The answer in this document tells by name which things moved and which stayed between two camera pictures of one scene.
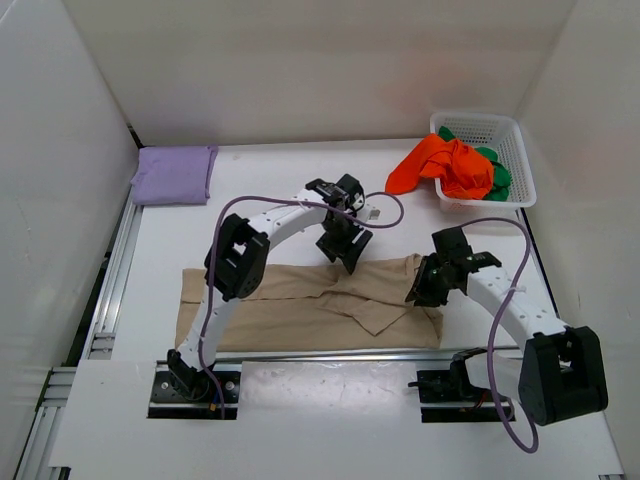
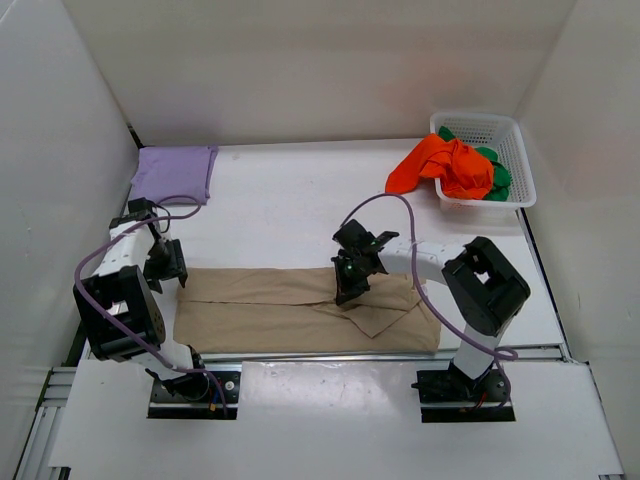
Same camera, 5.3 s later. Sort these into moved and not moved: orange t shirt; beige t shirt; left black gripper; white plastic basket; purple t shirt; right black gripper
Moved: right black gripper; left black gripper
Not moved: beige t shirt; white plastic basket; orange t shirt; purple t shirt
